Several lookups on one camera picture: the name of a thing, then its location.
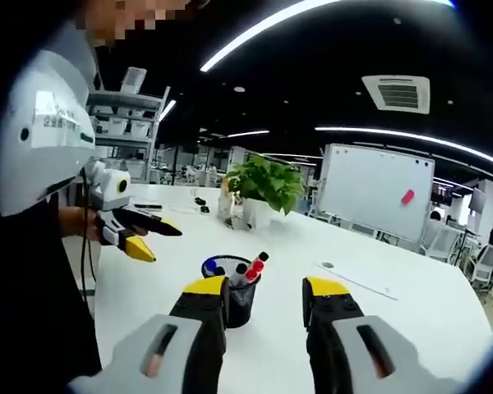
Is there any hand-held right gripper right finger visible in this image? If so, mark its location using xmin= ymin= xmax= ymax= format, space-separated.
xmin=302 ymin=277 xmax=470 ymax=394

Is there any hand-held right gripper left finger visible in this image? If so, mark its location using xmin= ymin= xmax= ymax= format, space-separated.
xmin=67 ymin=275 xmax=230 ymax=394

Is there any black mesh pen holder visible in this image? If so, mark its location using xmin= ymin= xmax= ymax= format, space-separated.
xmin=200 ymin=254 xmax=262 ymax=330

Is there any white rolling whiteboard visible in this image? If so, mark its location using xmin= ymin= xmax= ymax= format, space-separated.
xmin=316 ymin=142 xmax=436 ymax=244

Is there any person's left hand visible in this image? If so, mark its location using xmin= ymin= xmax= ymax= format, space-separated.
xmin=59 ymin=205 xmax=104 ymax=242

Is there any grey storage shelf rack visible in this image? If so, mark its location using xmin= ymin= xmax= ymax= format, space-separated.
xmin=85 ymin=66 xmax=172 ymax=184

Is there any clear glass jar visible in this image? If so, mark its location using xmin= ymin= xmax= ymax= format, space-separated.
xmin=216 ymin=178 xmax=247 ymax=227

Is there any white chest-worn device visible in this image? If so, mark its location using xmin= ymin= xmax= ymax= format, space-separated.
xmin=0 ymin=20 xmax=99 ymax=218

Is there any short ceiling light strip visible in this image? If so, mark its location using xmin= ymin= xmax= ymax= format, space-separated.
xmin=219 ymin=130 xmax=271 ymax=140
xmin=159 ymin=98 xmax=177 ymax=122

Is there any green potted plant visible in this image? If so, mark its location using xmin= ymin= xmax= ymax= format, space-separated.
xmin=222 ymin=154 xmax=307 ymax=230

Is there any white office chair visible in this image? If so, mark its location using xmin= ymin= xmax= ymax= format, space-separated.
xmin=419 ymin=223 xmax=466 ymax=263
xmin=468 ymin=243 xmax=493 ymax=291

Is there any long ceiling light strip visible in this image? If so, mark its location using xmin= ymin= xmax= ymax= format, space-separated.
xmin=314 ymin=126 xmax=493 ymax=172
xmin=199 ymin=0 xmax=346 ymax=73

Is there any ceiling air conditioner vent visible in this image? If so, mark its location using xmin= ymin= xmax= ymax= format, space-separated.
xmin=361 ymin=74 xmax=431 ymax=116

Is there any black device cable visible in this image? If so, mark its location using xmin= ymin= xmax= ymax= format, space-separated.
xmin=78 ymin=166 xmax=99 ymax=322

